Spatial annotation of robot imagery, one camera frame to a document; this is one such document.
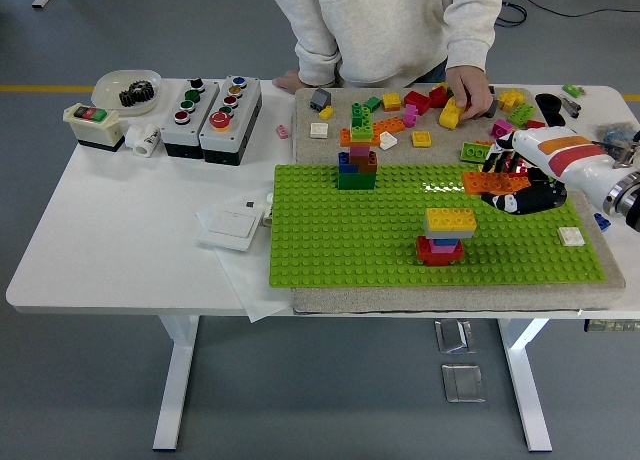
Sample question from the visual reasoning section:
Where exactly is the person's right hand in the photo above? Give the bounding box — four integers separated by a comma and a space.
272, 69, 304, 96

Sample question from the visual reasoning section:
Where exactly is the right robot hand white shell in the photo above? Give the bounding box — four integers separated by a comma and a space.
478, 127, 632, 216

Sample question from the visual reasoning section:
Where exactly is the person's left hand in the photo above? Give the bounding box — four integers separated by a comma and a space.
445, 65, 495, 122

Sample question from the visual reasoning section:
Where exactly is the long yellow brick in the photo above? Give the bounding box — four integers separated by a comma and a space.
438, 97, 470, 130

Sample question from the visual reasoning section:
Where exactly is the orange eight-stud brick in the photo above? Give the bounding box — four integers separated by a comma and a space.
372, 116, 407, 137
460, 170, 532, 196

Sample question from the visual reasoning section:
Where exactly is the grey sloped brick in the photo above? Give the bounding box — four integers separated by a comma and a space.
308, 87, 332, 112

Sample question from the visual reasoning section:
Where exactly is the yellow angular brick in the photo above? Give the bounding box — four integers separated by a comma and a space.
497, 88, 526, 113

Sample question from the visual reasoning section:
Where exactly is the magenta brick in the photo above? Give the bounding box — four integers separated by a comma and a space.
489, 118, 515, 141

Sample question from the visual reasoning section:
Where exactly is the lime green six-stud brick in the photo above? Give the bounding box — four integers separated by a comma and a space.
460, 142, 494, 164

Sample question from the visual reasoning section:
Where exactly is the small dark green brick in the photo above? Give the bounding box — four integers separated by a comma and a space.
351, 102, 373, 130

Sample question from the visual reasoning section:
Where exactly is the white flat brick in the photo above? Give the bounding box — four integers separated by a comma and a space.
558, 226, 586, 248

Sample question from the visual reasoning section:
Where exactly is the orange flat brick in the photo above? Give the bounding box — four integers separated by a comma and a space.
339, 128, 381, 150

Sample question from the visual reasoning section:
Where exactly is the brown brick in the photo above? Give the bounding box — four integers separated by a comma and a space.
357, 149, 380, 176

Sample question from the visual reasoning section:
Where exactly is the large dark green brick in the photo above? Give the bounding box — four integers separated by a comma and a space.
337, 172, 377, 193

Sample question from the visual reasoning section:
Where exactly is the yellow eight-stud brick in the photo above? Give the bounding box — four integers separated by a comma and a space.
424, 209, 476, 234

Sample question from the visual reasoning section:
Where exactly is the light grey brick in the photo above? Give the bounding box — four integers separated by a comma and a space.
423, 223, 476, 244

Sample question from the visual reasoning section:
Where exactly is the wide red brick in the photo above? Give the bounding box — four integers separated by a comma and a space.
414, 235, 465, 270

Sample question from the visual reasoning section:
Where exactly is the small metal tool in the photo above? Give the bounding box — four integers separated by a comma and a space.
558, 93, 584, 120

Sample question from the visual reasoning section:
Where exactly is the emergency stop control box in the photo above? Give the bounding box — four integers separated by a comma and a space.
198, 74, 264, 167

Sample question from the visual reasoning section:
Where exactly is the four-button control box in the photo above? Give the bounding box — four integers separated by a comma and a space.
159, 77, 221, 159

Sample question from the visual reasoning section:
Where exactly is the person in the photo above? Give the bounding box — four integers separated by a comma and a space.
263, 0, 504, 122

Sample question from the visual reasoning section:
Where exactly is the black gear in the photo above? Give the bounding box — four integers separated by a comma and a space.
118, 79, 156, 109

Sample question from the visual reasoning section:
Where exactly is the white pipe tee fitting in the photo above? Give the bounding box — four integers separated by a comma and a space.
124, 122, 162, 159

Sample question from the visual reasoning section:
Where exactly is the green studded baseplate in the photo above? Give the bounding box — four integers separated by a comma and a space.
267, 162, 609, 289

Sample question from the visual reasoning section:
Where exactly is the under-table control panel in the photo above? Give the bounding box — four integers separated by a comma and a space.
583, 318, 640, 334

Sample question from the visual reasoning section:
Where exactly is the white bowl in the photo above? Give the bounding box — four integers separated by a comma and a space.
90, 68, 165, 117

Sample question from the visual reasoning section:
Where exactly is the metal floor outlet plate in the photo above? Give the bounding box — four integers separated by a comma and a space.
440, 362, 487, 404
433, 318, 476, 355

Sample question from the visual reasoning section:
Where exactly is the white paper sheet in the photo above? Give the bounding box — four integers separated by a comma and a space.
194, 194, 294, 325

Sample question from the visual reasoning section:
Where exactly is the white table leg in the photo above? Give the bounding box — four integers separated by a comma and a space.
497, 317, 554, 454
152, 314, 201, 452

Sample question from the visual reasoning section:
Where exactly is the blue wire bundle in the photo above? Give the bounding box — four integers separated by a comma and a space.
594, 122, 636, 144

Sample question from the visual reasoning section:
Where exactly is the looped black floor cable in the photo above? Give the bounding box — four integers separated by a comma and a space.
494, 2, 529, 29

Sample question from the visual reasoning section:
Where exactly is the long thin black cable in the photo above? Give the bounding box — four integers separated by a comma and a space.
502, 0, 640, 20

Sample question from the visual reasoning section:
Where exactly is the white wall switch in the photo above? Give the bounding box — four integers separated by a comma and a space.
198, 207, 262, 254

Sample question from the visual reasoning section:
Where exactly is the red green switch box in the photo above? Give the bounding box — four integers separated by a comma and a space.
62, 102, 126, 154

